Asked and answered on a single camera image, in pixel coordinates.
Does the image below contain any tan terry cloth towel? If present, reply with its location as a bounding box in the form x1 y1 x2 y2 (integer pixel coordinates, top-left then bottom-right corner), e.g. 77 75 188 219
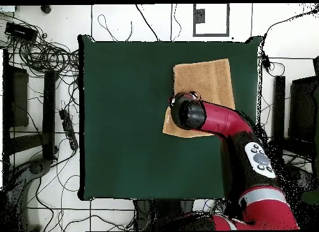
162 58 236 138

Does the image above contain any flat black box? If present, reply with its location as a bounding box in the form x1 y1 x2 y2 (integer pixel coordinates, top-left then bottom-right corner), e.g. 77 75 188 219
4 21 39 42

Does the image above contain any dark green table cloth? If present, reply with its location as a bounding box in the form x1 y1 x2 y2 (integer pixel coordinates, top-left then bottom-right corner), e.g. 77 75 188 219
78 34 262 202

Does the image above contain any long black power strip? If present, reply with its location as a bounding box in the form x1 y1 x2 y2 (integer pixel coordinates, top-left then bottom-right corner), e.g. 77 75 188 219
59 109 79 151

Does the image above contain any black upright bar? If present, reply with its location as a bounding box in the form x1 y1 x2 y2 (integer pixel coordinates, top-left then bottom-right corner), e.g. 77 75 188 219
270 75 287 165

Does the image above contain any black metal stand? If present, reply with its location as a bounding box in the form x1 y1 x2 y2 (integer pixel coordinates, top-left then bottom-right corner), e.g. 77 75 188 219
133 199 194 231

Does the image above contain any black T-shaped floor stand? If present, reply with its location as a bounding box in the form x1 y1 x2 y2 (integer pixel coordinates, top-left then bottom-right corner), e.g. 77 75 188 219
9 70 59 161

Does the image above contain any dark cabinet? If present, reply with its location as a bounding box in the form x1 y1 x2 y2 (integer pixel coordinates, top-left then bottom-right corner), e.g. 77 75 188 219
288 76 319 153

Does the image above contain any dark brown box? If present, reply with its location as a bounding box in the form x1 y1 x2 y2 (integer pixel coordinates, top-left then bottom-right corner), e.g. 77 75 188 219
2 64 29 128

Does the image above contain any dark green object on floor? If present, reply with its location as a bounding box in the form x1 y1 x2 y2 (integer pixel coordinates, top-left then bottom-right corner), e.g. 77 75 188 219
300 188 319 205

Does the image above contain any grey chair base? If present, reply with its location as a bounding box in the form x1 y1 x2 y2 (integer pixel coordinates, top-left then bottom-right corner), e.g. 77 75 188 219
0 158 52 231

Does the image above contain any grey rectangular floor frame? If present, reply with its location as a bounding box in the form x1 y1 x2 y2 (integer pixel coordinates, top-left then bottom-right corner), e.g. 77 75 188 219
192 3 231 37

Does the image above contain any tangled black cable bundle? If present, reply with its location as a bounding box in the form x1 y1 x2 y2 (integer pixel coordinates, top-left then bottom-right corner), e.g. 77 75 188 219
0 12 80 79

